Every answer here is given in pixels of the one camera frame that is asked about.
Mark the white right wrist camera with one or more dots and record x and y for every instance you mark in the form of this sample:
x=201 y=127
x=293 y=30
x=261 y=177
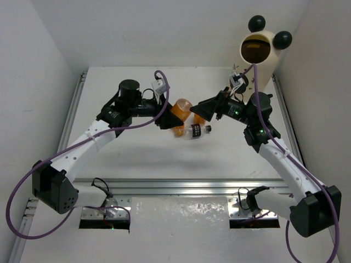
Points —
x=237 y=83

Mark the aluminium table rail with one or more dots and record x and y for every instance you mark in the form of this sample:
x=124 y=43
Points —
x=190 y=187

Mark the left aluminium side rail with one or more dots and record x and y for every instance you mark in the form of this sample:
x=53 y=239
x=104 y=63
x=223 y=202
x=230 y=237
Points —
x=72 y=112

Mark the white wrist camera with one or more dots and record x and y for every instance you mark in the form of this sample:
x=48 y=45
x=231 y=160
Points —
x=159 y=86
x=237 y=83

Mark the orange fruit label bottle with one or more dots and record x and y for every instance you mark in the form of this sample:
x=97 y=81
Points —
x=178 y=131

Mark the orange juice bottle plain label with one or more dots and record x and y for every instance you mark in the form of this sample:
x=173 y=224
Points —
x=181 y=109

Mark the clear bottle black label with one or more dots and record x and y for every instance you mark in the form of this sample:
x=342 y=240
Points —
x=195 y=131

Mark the right aluminium side rail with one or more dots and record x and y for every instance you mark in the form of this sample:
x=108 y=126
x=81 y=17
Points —
x=295 y=148

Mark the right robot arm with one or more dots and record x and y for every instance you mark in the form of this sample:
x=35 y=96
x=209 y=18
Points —
x=314 y=206

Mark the cream panda bin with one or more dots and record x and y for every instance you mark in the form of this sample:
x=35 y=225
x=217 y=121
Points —
x=263 y=48

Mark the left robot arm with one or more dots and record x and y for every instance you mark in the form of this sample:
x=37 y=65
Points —
x=52 y=182

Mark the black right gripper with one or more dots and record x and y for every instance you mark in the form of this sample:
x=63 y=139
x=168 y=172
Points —
x=206 y=108

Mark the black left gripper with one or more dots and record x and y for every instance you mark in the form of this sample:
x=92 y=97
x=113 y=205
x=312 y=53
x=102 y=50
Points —
x=160 y=110

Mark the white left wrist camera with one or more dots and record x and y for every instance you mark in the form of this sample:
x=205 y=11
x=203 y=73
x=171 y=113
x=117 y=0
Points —
x=159 y=86

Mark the white foam block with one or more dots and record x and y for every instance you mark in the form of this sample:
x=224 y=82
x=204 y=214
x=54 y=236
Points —
x=179 y=213

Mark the orange bottle with gold cap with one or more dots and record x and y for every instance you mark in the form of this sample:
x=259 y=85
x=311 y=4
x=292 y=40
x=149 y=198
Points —
x=198 y=120

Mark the aluminium side rail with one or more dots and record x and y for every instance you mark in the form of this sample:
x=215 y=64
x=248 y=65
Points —
x=72 y=112
x=295 y=148

